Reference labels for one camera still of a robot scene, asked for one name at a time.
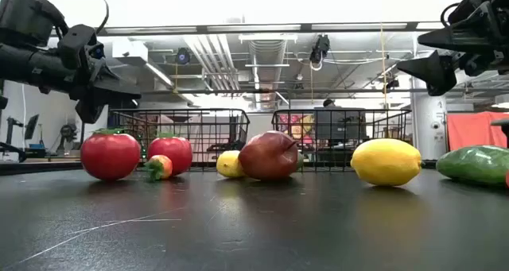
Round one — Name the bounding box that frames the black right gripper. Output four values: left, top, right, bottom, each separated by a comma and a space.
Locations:
396, 0, 509, 98

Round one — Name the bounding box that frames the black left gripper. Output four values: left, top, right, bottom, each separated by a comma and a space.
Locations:
57, 23, 142, 125

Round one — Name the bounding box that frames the red toy tomato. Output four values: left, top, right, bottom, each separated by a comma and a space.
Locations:
80, 128, 142, 181
147, 133, 194, 176

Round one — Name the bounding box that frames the red toy strawberry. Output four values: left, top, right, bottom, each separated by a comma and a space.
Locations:
143, 154, 173, 183

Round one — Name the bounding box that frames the green toy cucumber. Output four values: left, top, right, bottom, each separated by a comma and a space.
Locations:
435, 145, 509, 186

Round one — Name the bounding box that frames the large yellow toy lemon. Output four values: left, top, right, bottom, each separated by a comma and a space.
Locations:
350, 137, 423, 187

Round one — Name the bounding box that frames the small yellow toy lemon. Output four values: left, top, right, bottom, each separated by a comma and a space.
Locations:
216, 149, 247, 180

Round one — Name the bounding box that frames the dark red toy apple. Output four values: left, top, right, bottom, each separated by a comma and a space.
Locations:
238, 130, 299, 181

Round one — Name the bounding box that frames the black monitor on arm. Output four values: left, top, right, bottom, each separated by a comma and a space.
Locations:
23, 113, 41, 141

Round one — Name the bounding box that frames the white round pillar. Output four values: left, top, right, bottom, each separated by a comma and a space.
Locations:
410, 75, 449, 161

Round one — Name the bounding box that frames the orange red curtain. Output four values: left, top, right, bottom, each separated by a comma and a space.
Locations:
446, 111, 509, 152

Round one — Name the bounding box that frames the black hanging ceiling device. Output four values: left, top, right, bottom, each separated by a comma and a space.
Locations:
309, 33, 332, 72

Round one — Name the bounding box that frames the dark grey monitor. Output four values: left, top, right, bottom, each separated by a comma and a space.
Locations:
313, 106, 367, 142

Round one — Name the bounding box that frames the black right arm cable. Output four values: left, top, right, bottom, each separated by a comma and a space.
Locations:
440, 2, 462, 28

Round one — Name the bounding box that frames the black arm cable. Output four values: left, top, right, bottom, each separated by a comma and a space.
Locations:
37, 0, 111, 36
440, 2, 462, 28

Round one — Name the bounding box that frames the black wire basket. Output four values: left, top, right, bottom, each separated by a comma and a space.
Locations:
272, 108, 413, 172
109, 108, 251, 172

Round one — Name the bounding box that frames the black round ceiling camera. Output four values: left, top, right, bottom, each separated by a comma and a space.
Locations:
174, 47, 192, 66

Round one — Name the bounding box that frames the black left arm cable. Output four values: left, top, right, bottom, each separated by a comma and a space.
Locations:
37, 0, 111, 36

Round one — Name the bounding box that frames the black metal table frame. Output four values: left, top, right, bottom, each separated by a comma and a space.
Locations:
0, 159, 438, 176

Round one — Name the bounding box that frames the black cable loop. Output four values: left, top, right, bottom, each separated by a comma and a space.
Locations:
0, 141, 27, 164

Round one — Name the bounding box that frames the colourful wall picture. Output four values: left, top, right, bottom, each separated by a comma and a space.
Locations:
278, 114, 316, 149

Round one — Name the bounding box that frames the silver ceiling air duct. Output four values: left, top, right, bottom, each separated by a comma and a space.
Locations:
247, 39, 288, 111

